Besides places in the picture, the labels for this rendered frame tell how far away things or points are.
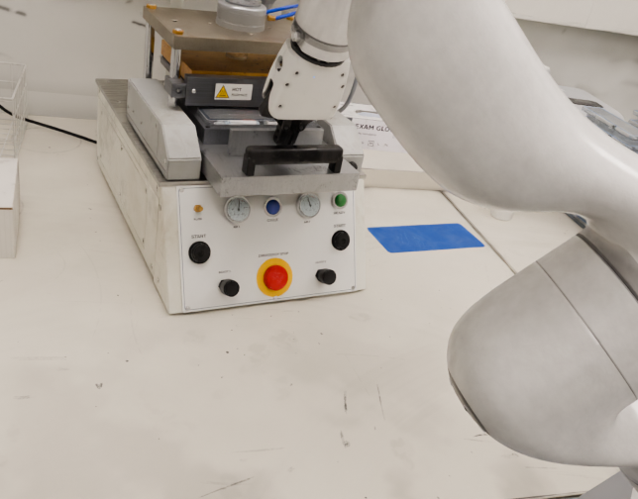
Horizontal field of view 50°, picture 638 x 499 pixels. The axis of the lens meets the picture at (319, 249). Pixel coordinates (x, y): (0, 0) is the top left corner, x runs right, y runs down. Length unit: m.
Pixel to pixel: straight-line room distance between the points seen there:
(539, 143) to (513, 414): 0.19
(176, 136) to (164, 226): 0.13
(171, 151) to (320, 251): 0.29
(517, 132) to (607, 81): 1.76
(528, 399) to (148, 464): 0.47
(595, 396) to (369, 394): 0.50
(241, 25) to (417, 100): 0.75
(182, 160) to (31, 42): 0.77
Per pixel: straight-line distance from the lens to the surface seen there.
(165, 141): 1.01
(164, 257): 1.02
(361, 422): 0.91
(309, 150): 0.98
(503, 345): 0.49
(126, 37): 1.68
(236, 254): 1.05
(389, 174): 1.56
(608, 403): 0.51
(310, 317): 1.07
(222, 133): 1.04
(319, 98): 0.94
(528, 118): 0.42
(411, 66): 0.40
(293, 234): 1.08
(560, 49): 2.04
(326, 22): 0.86
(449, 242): 1.40
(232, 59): 1.17
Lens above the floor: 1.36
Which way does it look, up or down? 29 degrees down
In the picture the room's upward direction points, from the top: 12 degrees clockwise
